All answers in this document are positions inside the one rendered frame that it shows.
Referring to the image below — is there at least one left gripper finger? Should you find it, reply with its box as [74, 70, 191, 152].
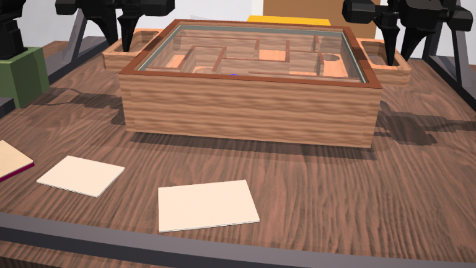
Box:
[373, 18, 400, 66]
[400, 27, 436, 62]

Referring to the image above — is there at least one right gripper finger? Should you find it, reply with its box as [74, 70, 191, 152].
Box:
[86, 10, 118, 46]
[117, 13, 144, 52]

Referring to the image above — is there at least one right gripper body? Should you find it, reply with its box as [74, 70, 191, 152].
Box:
[55, 0, 175, 17]

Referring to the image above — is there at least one tan square board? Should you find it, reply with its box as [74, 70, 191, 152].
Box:
[0, 140, 34, 182]

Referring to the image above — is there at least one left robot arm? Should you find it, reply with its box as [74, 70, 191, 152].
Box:
[390, 0, 457, 30]

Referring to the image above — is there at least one cream flat square panel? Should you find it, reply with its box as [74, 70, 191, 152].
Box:
[37, 156, 125, 198]

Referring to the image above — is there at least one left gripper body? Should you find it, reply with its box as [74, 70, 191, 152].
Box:
[342, 0, 474, 32]

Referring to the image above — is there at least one wooden maze board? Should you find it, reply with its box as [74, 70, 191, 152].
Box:
[102, 19, 412, 148]

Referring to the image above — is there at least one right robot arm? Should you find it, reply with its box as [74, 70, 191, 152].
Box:
[0, 0, 129, 60]

